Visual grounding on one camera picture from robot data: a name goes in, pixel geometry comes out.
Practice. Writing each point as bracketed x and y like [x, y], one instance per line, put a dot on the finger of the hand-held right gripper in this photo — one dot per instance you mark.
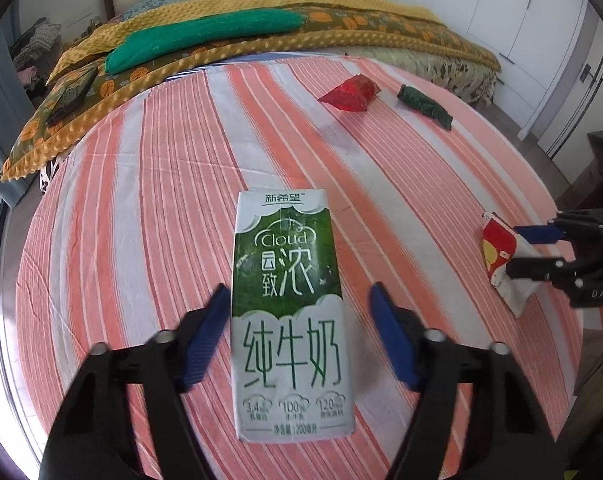
[531, 267]
[539, 234]

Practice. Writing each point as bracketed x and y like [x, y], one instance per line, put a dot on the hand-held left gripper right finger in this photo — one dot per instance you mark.
[396, 340]

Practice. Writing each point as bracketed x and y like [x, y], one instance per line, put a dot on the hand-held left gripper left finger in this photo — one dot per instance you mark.
[204, 345]

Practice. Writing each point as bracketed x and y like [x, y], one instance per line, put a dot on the red white snack packet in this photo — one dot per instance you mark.
[496, 255]

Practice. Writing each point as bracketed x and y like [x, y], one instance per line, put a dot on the green white milk carton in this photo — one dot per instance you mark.
[286, 310]

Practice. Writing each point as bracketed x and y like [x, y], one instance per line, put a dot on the dark green foil wrapper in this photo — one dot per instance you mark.
[424, 105]

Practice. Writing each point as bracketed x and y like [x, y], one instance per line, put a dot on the red plastic wrapper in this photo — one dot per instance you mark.
[351, 92]

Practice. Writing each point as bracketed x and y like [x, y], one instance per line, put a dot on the orange white striped tablecloth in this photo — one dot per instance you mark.
[156, 210]

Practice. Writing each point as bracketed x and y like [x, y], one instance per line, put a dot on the white wardrobe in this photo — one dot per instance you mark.
[506, 10]

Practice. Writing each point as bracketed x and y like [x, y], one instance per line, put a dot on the black flat object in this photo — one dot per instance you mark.
[71, 95]

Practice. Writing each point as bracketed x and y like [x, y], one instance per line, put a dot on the green knitted cloth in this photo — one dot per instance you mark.
[191, 35]

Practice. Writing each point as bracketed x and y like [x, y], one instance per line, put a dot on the pile of clothes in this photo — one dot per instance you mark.
[36, 45]

